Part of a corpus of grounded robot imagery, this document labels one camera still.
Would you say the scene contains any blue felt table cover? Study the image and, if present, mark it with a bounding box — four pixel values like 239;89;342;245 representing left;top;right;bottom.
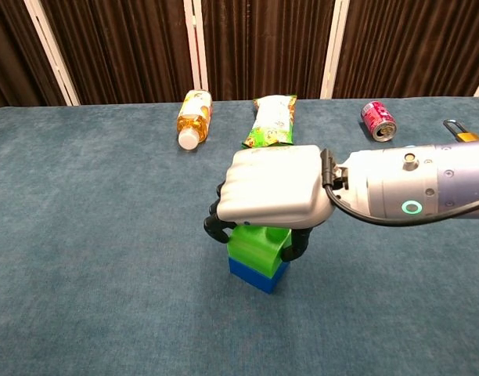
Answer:
0;96;479;376

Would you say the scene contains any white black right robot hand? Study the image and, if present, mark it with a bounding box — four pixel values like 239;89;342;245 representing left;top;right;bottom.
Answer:
203;145;337;263

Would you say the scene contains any brass long-shackle padlock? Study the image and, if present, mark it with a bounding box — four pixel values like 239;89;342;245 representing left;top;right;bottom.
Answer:
442;118;479;143

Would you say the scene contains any brown pleated divider panel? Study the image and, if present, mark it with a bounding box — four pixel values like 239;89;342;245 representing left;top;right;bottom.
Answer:
320;0;479;99
0;0;81;111
23;0;207;106
183;0;349;102

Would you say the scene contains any blue toy block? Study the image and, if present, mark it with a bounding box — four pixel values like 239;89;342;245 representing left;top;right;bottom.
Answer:
228;256;291;295

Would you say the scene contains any green white snack bag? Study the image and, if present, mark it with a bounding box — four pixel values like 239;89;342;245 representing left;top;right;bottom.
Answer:
241;94;299;150

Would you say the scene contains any orange tea plastic bottle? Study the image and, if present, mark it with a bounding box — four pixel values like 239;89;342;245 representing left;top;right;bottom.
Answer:
176;89;214;151

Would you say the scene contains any red soda can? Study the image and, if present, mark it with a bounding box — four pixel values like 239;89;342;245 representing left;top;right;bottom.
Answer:
360;99;398;143

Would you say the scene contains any green toy block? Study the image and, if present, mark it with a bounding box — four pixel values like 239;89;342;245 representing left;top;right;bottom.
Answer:
227;224;294;276

